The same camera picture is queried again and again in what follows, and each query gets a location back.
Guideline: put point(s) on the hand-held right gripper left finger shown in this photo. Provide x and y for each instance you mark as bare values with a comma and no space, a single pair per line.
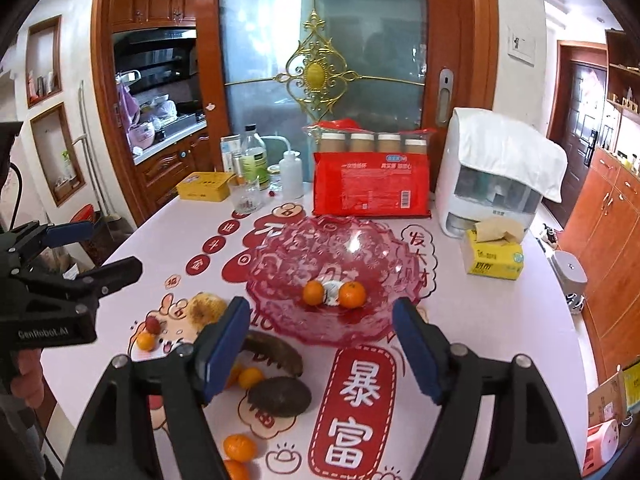
227,347

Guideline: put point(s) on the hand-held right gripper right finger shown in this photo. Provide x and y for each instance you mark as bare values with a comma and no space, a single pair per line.
415,352

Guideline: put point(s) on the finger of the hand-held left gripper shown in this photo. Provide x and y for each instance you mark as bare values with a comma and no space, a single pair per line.
112,274
70,234

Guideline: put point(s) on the spotted yellow pear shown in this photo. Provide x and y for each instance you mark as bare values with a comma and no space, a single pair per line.
206,307

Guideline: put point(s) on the overripe dark banana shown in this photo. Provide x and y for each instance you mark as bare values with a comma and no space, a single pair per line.
280,355

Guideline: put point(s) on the dark avocado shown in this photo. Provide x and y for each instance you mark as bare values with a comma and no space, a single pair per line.
279,396

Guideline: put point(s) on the pink transparent plastic fruit plate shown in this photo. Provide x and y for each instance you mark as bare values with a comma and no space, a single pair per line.
300,260

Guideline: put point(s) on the person's left hand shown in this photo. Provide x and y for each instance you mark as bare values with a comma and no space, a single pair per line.
30,377

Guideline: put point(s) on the tangerine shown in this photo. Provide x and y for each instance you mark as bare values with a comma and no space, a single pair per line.
236,471
239,447
313,292
351,294
250,378
145,341

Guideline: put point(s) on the small red fruit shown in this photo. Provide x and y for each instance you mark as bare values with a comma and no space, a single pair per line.
152,324

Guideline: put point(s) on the wooden kitchen base cabinet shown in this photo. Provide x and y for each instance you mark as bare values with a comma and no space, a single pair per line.
170,170

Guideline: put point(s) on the pink rice cooker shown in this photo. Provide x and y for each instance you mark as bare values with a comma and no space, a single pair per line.
141,136

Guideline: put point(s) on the yellow tissue box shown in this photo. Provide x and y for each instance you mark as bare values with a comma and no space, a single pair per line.
492,257

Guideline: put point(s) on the yellow cardboard box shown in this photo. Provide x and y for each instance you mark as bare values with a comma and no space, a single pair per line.
202,187

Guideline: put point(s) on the pink plastic bag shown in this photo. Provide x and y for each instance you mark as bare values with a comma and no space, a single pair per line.
127,105

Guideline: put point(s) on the clear drinking glass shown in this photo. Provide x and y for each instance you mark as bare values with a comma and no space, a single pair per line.
246,197

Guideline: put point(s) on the white plastic bag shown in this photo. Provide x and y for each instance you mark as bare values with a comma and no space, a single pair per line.
162,110

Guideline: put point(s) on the white blue carton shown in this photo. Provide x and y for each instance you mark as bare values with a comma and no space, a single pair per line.
231,155

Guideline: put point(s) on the white water dispenser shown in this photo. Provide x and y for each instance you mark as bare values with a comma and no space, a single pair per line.
480,195

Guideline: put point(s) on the red paper cup package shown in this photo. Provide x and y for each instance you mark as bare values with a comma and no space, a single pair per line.
370,185

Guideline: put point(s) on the white round appliance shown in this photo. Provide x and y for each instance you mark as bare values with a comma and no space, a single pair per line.
569,272

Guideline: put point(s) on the small glass jar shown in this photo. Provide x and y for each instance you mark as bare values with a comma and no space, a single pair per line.
274,179

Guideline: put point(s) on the glass bottle with green label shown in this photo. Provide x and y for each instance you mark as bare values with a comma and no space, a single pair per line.
254,160

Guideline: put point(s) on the white squeeze bottle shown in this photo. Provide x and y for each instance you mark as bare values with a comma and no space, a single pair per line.
290,175

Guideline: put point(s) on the range hood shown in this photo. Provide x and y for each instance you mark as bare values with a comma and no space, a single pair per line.
155,52

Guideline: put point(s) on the pink plastic stool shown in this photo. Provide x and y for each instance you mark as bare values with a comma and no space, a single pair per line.
602,442

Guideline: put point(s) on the wooden sideboard cabinet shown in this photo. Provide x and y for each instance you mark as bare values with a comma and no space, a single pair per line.
607,240

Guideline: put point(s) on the white cloth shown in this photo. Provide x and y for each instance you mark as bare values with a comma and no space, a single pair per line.
505,145

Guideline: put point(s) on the dark wooden entrance door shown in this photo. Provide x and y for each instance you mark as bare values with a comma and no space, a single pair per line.
577,100

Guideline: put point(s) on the frosted glass door gold ornament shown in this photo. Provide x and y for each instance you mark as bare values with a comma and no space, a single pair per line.
325,35

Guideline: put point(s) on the wooden display shelf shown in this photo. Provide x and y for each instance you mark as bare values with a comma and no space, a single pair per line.
625,90

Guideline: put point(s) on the large wall niche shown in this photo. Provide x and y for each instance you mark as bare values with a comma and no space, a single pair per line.
57,155

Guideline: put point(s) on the small wall niche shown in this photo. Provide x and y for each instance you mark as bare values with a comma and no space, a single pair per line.
44,62

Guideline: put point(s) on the white wall switch panel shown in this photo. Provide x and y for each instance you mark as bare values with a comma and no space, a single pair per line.
521,44

